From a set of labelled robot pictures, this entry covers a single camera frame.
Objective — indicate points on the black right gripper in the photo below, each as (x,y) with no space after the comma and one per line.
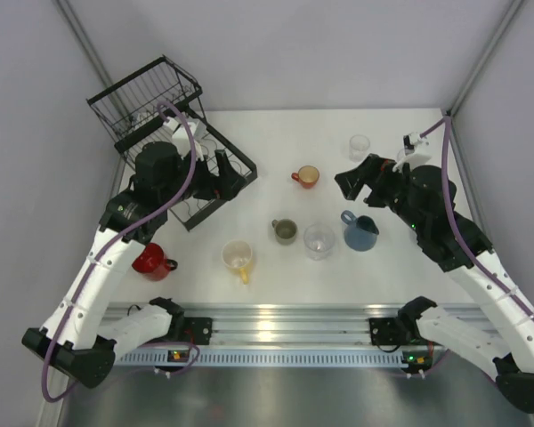
(372,179)

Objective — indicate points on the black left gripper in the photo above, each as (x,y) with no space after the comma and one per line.
(211,185)

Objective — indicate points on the blue ceramic jug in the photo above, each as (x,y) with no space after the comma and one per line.
(361,232)

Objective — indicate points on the yellow mug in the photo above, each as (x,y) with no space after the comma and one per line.
(238,257)

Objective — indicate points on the red mug black handle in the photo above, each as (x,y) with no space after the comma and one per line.
(153,263)

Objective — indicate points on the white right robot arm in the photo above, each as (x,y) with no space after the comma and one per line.
(419,197)

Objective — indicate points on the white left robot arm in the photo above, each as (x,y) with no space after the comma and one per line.
(73,339)

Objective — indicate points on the clear glass at back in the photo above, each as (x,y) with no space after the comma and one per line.
(359,145)

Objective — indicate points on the clear glass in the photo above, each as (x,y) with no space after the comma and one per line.
(319,241)
(359,145)

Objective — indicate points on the orange small cup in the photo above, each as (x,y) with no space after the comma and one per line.
(307,176)

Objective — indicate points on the clear glass near centre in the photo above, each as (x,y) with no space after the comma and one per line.
(319,241)

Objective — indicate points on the olive green small cup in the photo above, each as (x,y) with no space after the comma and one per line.
(285,231)

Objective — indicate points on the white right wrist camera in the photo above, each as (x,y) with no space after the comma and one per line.
(416,152)

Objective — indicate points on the black wire dish rack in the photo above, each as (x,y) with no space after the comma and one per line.
(159,127)

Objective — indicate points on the aluminium mounting rail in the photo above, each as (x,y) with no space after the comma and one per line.
(285,325)

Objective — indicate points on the slotted cable duct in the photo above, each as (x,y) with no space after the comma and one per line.
(263,358)

